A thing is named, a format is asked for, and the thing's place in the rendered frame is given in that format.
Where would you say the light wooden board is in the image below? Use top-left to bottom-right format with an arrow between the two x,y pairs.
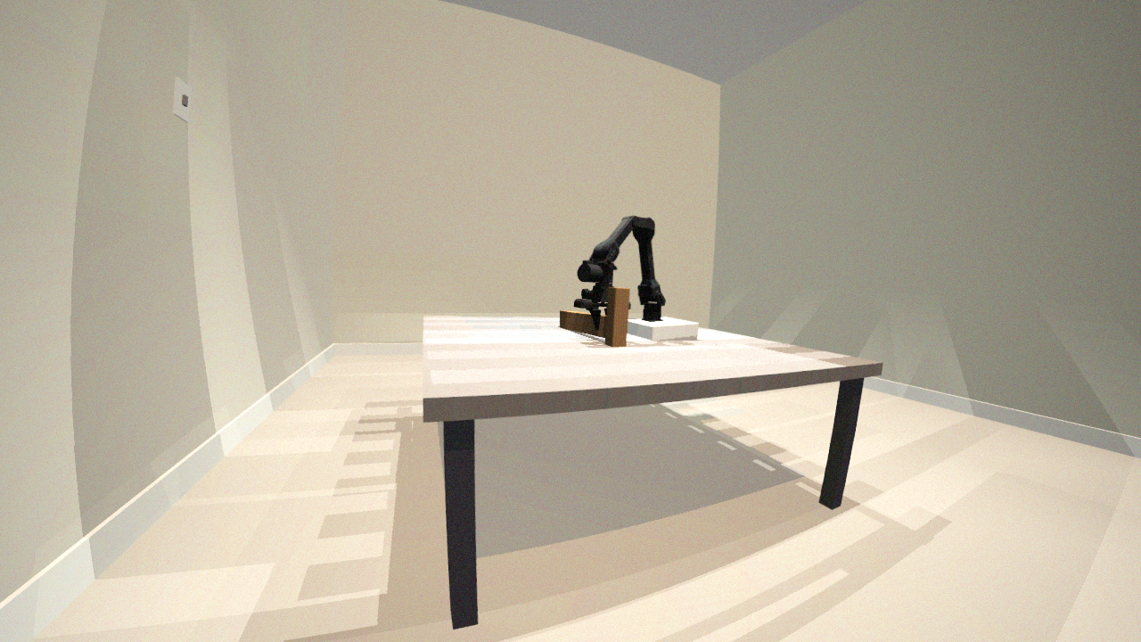
560,310 -> 607,338

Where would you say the wooden post with slot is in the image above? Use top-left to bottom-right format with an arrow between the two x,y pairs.
605,287 -> 630,347

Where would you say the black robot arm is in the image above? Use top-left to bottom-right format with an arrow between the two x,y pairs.
577,216 -> 666,322

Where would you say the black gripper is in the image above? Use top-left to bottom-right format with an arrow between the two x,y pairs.
574,283 -> 614,330

